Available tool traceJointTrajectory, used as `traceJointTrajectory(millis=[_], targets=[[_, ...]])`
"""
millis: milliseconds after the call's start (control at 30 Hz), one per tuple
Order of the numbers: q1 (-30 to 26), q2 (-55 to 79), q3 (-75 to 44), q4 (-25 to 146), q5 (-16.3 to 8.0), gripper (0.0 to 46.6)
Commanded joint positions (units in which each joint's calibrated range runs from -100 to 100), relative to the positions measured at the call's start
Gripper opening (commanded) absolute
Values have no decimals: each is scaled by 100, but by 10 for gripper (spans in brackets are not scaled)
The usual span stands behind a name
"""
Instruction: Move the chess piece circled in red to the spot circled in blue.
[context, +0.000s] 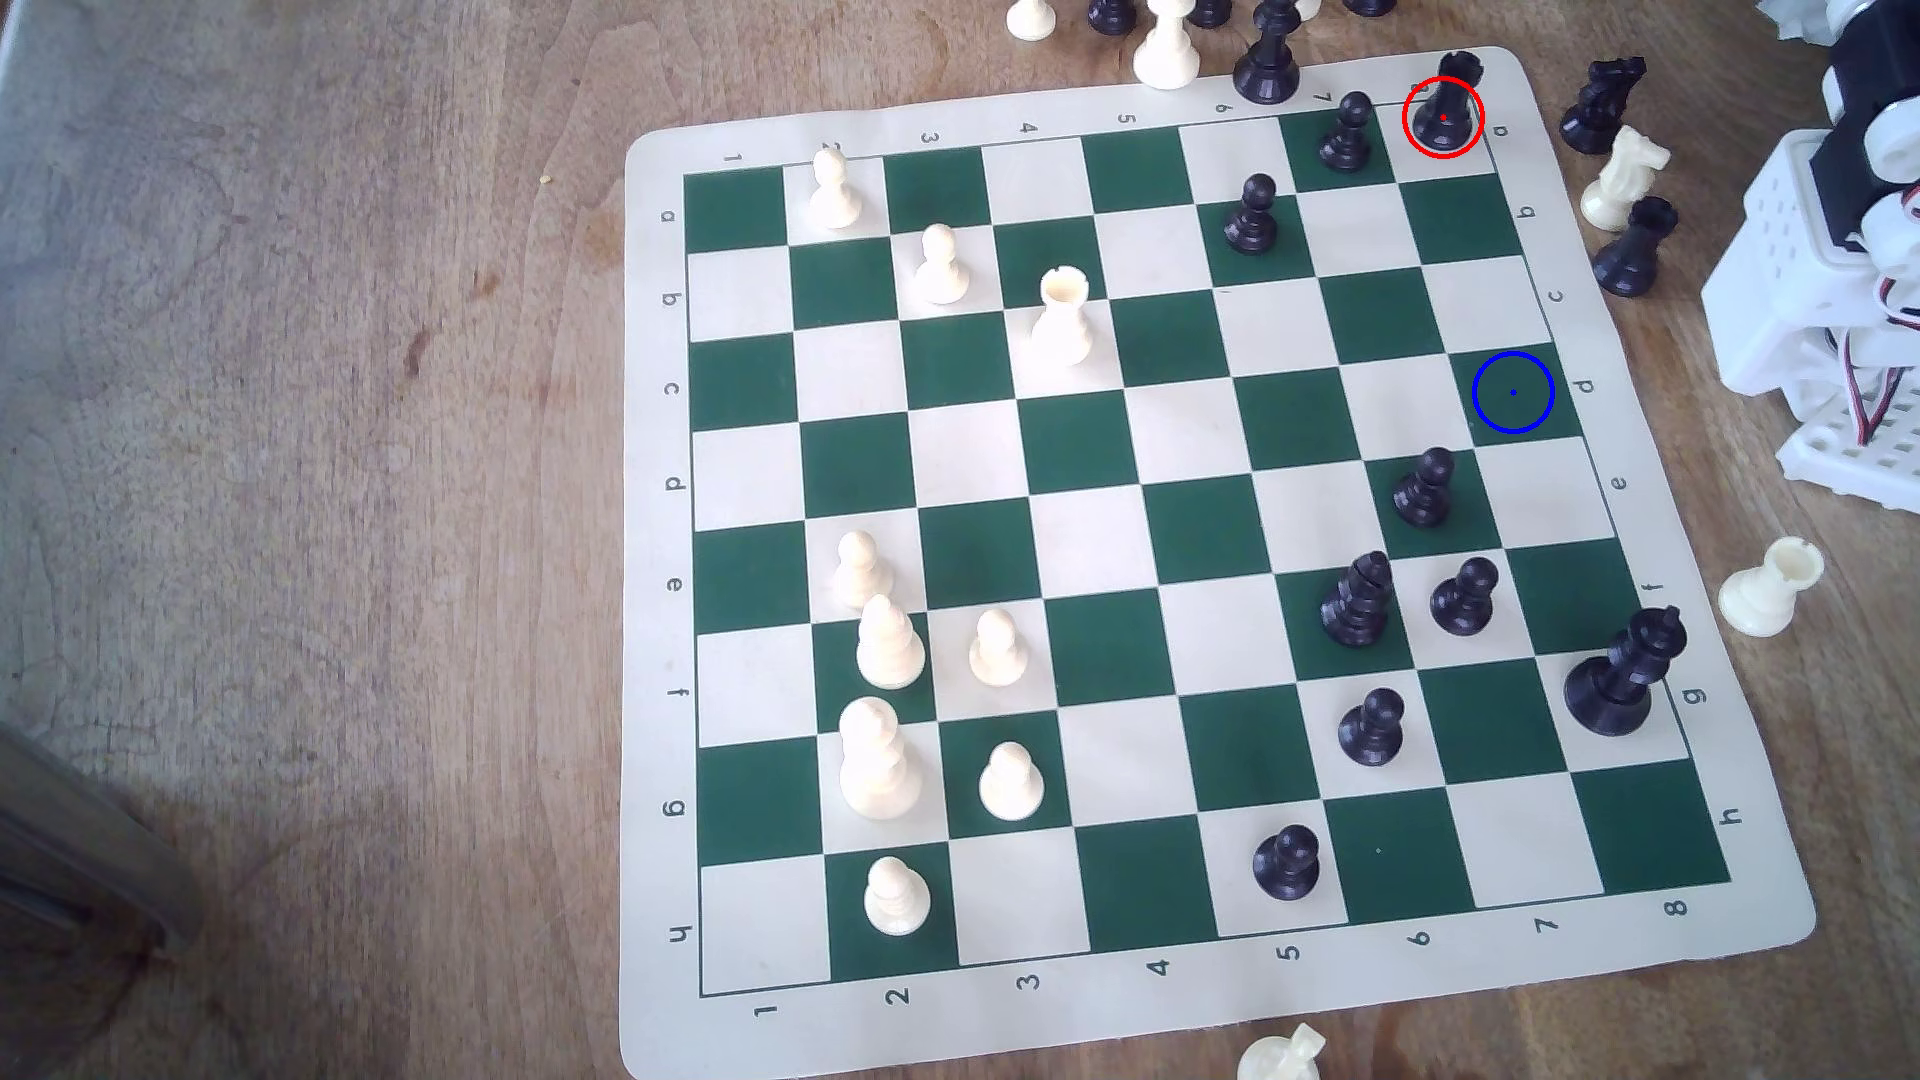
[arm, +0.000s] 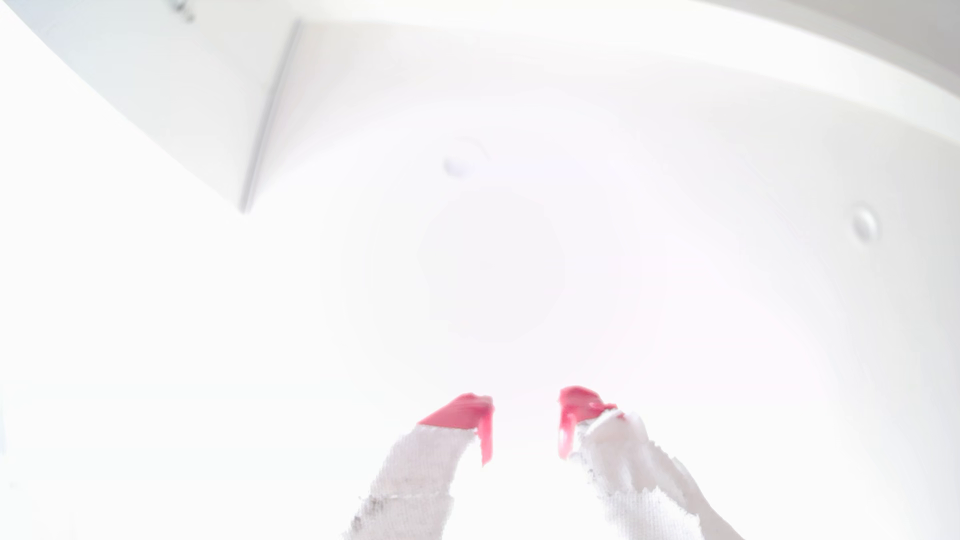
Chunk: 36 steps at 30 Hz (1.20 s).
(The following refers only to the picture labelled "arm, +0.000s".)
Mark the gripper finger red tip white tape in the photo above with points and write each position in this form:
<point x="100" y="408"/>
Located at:
<point x="420" y="480"/>
<point x="630" y="472"/>

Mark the round white recessed ceiling light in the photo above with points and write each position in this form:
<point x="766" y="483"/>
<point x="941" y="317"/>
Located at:
<point x="459" y="160"/>
<point x="864" y="224"/>

